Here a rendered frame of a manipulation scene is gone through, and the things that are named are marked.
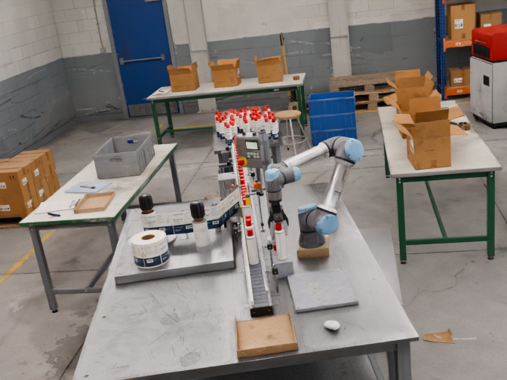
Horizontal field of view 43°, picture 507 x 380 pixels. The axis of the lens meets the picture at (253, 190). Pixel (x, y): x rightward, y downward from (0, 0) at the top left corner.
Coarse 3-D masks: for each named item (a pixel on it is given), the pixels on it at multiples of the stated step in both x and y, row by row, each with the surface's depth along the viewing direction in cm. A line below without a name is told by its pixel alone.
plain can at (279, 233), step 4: (276, 224) 335; (280, 224) 334; (276, 228) 335; (280, 228) 335; (276, 232) 335; (280, 232) 335; (276, 236) 336; (280, 236) 335; (276, 240) 337; (280, 240) 336; (284, 240) 338; (276, 244) 338; (280, 244) 337; (284, 244) 338; (276, 248) 340; (280, 248) 338; (284, 248) 338; (280, 252) 338; (284, 252) 339; (280, 256) 339; (284, 256) 340; (280, 260) 340
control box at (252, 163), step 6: (240, 138) 373; (246, 138) 371; (252, 138) 369; (258, 138) 367; (240, 144) 374; (258, 144) 368; (240, 150) 376; (246, 150) 374; (252, 150) 371; (258, 150) 369; (240, 156) 377; (246, 156) 375; (270, 156) 378; (246, 162) 376; (252, 162) 374; (258, 162) 372; (270, 162) 378
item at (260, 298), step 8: (248, 192) 458; (256, 240) 379; (256, 272) 340; (256, 280) 331; (256, 288) 323; (264, 288) 322; (256, 296) 315; (264, 296) 314; (256, 304) 309; (264, 304) 308
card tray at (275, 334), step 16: (240, 320) 305; (256, 320) 303; (272, 320) 301; (288, 320) 300; (240, 336) 292; (256, 336) 290; (272, 336) 289; (288, 336) 287; (240, 352) 276; (256, 352) 277; (272, 352) 277
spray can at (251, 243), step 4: (248, 228) 344; (252, 228) 343; (248, 232) 342; (252, 232) 343; (248, 236) 343; (252, 236) 343; (248, 240) 343; (252, 240) 343; (248, 244) 344; (252, 244) 343; (256, 244) 345; (248, 248) 345; (252, 248) 344; (256, 248) 345; (248, 252) 346; (252, 252) 345; (256, 252) 346; (248, 256) 348; (252, 256) 346; (256, 256) 346; (252, 260) 347; (256, 260) 347; (252, 264) 347; (256, 264) 348
